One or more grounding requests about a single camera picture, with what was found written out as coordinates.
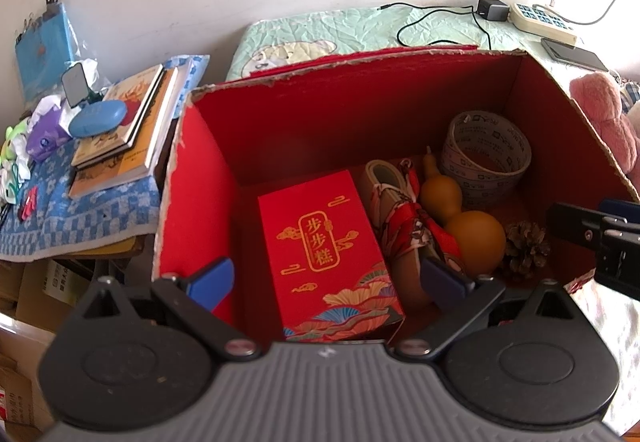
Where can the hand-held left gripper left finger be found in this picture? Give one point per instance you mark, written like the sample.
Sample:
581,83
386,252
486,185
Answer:
212,284

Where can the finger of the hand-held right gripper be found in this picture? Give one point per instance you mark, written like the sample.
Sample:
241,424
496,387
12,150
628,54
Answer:
620,209
575,224

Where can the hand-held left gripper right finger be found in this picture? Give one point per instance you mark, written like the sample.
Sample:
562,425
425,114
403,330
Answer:
445,284

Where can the brown pine cone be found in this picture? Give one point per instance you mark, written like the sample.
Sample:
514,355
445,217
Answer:
525,249

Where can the brown dried gourd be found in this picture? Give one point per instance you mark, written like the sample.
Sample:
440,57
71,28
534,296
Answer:
475,237

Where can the small red gift box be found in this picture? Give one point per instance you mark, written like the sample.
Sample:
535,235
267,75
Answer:
320,242

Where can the printed packing tape roll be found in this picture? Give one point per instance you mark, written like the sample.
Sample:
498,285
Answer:
460,157

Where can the large red cardboard box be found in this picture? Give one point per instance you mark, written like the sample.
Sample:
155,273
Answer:
325,132

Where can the cream plush toy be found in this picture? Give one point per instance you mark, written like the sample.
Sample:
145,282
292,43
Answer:
634,119

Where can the pink plush toy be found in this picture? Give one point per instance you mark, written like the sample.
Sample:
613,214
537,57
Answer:
605,107

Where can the blue checkered cloth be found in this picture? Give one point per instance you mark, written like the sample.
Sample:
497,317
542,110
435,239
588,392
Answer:
100,217

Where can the orange book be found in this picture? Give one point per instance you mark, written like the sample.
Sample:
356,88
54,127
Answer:
100,179

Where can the black smartphone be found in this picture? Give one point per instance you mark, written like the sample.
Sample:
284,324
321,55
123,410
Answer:
575,54

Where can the brown cardboard box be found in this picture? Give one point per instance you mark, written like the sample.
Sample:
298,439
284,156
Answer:
20,362
30,287

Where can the book with flame cover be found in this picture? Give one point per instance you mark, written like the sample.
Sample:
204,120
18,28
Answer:
140,107

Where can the small red clip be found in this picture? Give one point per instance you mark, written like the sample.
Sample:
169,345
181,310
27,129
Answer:
28,204

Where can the blue glasses case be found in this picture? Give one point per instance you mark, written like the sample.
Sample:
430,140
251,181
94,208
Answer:
97,118

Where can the white power strip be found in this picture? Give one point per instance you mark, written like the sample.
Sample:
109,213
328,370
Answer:
540,19

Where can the purple toy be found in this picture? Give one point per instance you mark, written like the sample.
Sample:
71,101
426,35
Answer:
45,137

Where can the black power adapter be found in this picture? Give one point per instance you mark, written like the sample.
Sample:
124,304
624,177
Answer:
492,9

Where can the small black framed mirror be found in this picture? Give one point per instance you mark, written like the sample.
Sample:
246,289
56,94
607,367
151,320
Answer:
75,84

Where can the green toy figure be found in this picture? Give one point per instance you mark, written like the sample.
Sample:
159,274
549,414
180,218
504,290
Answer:
12,142

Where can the blue plastic-wrapped folder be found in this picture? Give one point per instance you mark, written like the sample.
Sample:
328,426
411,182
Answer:
45,52

